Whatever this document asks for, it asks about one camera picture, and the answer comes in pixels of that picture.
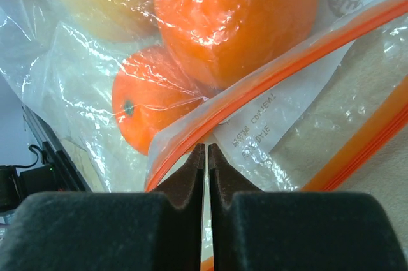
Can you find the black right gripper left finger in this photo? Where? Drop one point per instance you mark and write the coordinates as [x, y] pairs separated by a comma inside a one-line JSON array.
[[158, 230]]

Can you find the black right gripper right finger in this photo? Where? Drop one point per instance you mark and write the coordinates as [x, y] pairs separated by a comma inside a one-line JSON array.
[[258, 230]]

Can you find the clear bag red zipper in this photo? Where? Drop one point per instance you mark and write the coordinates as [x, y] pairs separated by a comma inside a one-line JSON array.
[[298, 94]]

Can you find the fake orange tangerine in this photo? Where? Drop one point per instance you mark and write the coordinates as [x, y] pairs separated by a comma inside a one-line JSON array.
[[150, 92]]

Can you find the fake orange persimmon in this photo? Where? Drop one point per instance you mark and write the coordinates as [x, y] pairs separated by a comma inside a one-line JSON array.
[[218, 42]]

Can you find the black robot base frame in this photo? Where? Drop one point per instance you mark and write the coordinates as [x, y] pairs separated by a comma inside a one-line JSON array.
[[52, 169]]

